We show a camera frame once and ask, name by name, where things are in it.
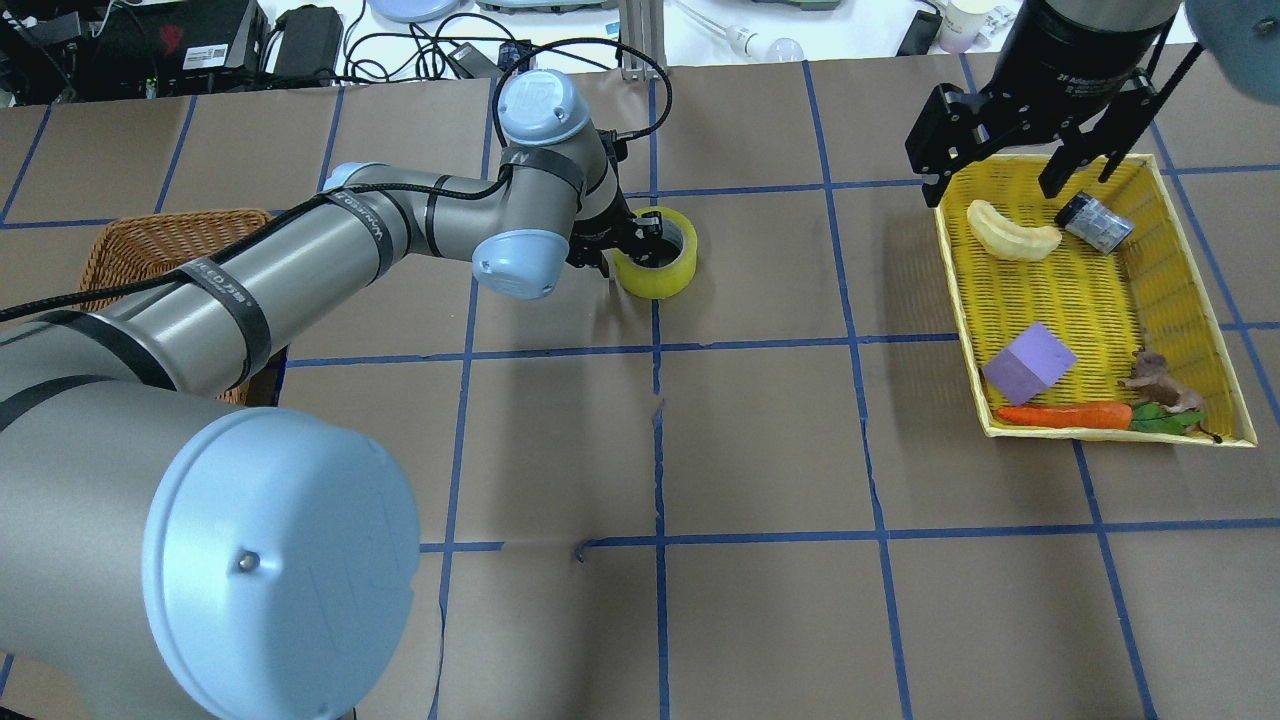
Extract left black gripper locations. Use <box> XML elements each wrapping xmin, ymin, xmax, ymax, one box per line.
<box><xmin>564</xmin><ymin>195</ymin><xmax>663</xmax><ymax>281</ymax></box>

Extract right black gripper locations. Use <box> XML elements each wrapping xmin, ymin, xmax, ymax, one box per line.
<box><xmin>905</xmin><ymin>1</ymin><xmax>1204</xmax><ymax>208</ymax></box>

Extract yellow tape roll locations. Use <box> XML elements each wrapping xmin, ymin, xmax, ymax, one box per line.
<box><xmin>611</xmin><ymin>206</ymin><xmax>699</xmax><ymax>300</ymax></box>

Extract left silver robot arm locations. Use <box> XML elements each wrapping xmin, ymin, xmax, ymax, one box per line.
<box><xmin>3</xmin><ymin>69</ymin><xmax>659</xmax><ymax>719</ymax></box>

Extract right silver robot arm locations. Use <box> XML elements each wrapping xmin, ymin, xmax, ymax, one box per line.
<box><xmin>905</xmin><ymin>1</ymin><xmax>1279</xmax><ymax>208</ymax></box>

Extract black silver battery can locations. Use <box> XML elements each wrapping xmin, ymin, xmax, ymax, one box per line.
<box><xmin>1053</xmin><ymin>191</ymin><xmax>1135</xmax><ymax>255</ymax></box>

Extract yellow toy banana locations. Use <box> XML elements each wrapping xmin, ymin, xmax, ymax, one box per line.
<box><xmin>966</xmin><ymin>200</ymin><xmax>1062</xmax><ymax>263</ymax></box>

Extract yellow woven basket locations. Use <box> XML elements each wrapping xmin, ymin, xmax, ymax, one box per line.
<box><xmin>934</xmin><ymin>154</ymin><xmax>1258</xmax><ymax>448</ymax></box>

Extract purple foam cube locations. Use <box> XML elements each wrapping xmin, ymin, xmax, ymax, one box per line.
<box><xmin>980</xmin><ymin>322</ymin><xmax>1079</xmax><ymax>406</ymax></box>

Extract black power adapter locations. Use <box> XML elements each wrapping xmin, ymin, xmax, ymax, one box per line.
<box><xmin>444</xmin><ymin>42</ymin><xmax>506</xmax><ymax>79</ymax></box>

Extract white light bulb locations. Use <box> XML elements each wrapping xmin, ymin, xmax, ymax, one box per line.
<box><xmin>722</xmin><ymin>26</ymin><xmax>806</xmax><ymax>63</ymax></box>

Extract brown toy animal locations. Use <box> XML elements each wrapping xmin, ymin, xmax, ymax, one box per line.
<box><xmin>1117</xmin><ymin>347</ymin><xmax>1206</xmax><ymax>414</ymax></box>

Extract orange toy carrot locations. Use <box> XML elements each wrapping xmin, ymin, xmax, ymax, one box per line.
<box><xmin>996</xmin><ymin>401</ymin><xmax>1134</xmax><ymax>430</ymax></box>

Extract green toy leaf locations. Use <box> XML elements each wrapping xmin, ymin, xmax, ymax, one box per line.
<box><xmin>1128</xmin><ymin>402</ymin><xmax>1224</xmax><ymax>445</ymax></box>

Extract blue round plate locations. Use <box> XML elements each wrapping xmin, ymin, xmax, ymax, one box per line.
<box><xmin>367</xmin><ymin>0</ymin><xmax>462</xmax><ymax>26</ymax></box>

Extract brown wicker basket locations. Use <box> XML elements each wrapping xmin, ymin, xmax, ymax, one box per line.
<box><xmin>78</xmin><ymin>208</ymin><xmax>279</xmax><ymax>407</ymax></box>

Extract black electronics box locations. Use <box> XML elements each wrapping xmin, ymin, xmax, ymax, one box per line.
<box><xmin>74</xmin><ymin>1</ymin><xmax>268</xmax><ymax>101</ymax></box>

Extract aluminium frame post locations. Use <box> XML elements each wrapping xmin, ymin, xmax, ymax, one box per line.
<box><xmin>616</xmin><ymin>0</ymin><xmax>668</xmax><ymax>82</ymax></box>

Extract black cable bundle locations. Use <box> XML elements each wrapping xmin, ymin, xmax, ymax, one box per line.
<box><xmin>340</xmin><ymin>10</ymin><xmax>673</xmax><ymax>141</ymax></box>

